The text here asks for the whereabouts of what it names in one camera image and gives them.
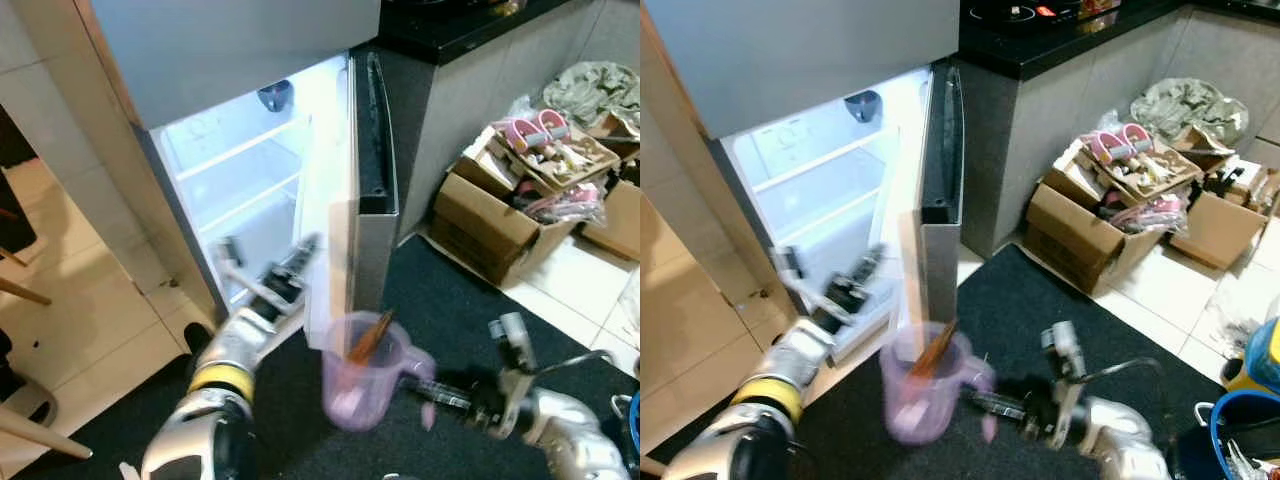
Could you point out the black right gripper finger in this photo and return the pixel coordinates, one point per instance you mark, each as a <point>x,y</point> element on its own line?
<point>1000,406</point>
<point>448,400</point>

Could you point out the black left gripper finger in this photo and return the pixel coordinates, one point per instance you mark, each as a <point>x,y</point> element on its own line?
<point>867,278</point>
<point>302,251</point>
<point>866,261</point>
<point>298,268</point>

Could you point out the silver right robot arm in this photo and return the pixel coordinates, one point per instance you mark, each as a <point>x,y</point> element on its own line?
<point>570,435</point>
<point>1120,450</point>

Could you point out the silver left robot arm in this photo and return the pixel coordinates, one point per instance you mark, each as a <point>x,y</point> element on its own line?
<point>215,400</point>
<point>770,410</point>

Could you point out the glass fridge shelf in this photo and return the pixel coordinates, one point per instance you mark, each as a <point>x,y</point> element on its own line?
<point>825,215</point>
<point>240,150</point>
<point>250,205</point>
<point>810,165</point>

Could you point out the black fridge foot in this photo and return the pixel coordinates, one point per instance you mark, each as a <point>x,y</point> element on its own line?
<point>197,337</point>

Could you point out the dark round fridge knob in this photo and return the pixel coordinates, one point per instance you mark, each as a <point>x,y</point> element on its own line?
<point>862,104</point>
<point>275,95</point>

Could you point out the grey two-door fridge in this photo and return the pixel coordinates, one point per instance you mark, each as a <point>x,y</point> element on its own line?
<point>800,50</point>
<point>230,50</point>

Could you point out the black floor mat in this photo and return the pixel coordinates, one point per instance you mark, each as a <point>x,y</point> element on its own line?
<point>1050,330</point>
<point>450,300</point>

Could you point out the brown wooden spoon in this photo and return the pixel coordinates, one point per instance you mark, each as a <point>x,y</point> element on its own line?
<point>370,338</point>
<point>930,352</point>

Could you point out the blue bucket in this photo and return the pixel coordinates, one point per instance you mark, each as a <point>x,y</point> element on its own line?
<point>1215,430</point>
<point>632,425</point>

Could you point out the grey black-topped kitchen counter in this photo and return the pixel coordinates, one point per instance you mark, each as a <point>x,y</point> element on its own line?
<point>1050,130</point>
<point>470,130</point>

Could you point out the open cardboard box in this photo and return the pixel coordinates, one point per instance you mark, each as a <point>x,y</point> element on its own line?
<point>615,222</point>
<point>1220,228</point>

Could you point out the blue yellow container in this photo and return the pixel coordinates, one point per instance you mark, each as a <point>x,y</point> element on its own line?
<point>1262,355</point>

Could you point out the flat cardboard tray box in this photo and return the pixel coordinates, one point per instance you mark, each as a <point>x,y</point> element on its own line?
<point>1150,180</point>
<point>560,170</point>

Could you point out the black induction hob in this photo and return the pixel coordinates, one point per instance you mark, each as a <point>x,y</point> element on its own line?
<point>1030,12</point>

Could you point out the green crumpled cloth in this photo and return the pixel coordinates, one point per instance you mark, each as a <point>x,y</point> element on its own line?
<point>600,90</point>
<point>1190,105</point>

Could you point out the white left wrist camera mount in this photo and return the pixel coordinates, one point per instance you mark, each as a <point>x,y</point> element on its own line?
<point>230,255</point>
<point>790,268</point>

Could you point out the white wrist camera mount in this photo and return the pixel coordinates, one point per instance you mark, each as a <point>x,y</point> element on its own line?
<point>230,255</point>
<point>790,268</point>
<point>513,345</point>
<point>1063,355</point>

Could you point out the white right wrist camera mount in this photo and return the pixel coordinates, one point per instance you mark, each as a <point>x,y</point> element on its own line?
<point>1063,355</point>
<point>513,345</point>

